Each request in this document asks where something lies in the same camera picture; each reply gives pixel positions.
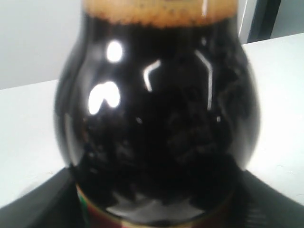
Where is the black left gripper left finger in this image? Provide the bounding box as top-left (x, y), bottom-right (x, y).
top-left (0, 169), bottom-right (82, 228)

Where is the soy sauce bottle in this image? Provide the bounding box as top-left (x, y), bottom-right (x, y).
top-left (54, 0), bottom-right (260, 228)

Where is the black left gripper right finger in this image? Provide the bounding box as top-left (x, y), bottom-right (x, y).
top-left (228, 171), bottom-right (304, 228)

